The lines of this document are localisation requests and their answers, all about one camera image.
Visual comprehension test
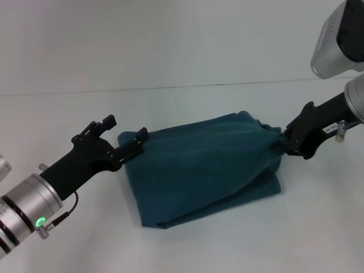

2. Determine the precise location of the arm connector cable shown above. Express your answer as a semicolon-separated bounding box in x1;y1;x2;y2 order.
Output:
36;191;80;240
334;120;348;142

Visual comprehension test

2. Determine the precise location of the right arm connector cable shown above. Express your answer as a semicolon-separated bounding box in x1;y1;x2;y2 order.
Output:
334;120;348;142

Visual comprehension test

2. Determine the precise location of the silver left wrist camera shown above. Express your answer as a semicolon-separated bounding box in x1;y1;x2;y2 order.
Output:
0;153;13;183

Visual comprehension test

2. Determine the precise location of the left arm connector cable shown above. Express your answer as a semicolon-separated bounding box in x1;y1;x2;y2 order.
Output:
36;191;80;240

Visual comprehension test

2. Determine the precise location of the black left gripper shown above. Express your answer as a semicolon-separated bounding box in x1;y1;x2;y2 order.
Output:
38;114;150;203

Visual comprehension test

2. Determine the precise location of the teal FREE print t-shirt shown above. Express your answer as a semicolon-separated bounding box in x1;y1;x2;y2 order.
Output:
117;110;283;230

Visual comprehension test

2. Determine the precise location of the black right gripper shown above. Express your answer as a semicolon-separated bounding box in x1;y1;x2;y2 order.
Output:
274;92;353;160

